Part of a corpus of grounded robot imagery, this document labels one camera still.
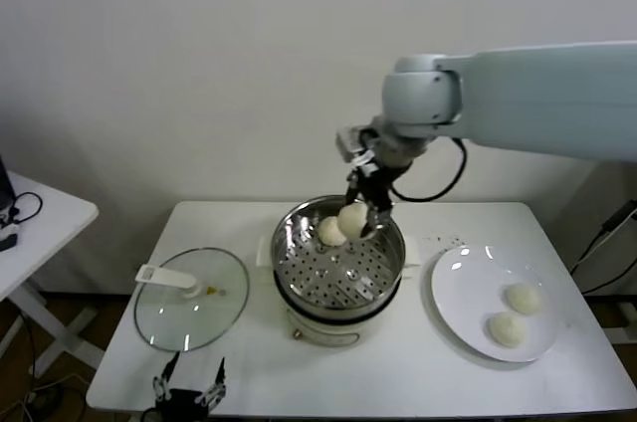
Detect white electric cooker base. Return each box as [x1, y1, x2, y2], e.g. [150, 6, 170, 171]
[272, 267, 417, 347]

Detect white side table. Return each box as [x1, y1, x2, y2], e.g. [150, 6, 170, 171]
[0, 171, 106, 373]

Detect dark laptop screen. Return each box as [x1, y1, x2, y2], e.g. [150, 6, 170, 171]
[0, 155, 15, 212]

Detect stainless steel steamer basket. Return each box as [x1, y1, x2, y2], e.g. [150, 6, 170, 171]
[255, 195, 422, 317]

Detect glass lid with white handle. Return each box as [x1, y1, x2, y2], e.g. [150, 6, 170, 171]
[132, 247, 250, 353]

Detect black floor cable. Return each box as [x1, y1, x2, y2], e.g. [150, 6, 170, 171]
[19, 310, 40, 378]

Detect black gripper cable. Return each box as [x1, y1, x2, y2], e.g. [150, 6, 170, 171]
[390, 136, 470, 202]

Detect white floor cable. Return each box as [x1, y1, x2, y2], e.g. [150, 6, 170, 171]
[19, 372, 92, 406]

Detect white steamed baozi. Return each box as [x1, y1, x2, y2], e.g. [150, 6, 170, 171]
[486, 312, 527, 348]
[317, 216, 348, 248]
[336, 202, 370, 240]
[506, 282, 542, 317]

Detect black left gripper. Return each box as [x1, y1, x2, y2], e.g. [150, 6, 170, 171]
[143, 350, 229, 422]

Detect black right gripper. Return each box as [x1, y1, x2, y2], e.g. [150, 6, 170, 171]
[345, 161, 408, 242]

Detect white floor stand base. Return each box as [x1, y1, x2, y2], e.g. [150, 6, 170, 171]
[616, 300, 637, 343]

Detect white round plate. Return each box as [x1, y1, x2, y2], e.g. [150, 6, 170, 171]
[430, 243, 562, 362]

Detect black looped cable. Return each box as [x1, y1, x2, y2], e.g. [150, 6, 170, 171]
[7, 191, 44, 225]

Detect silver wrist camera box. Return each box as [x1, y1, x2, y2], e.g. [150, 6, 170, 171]
[335, 126, 368, 163]

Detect black power adapter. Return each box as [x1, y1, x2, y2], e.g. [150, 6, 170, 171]
[603, 200, 637, 235]

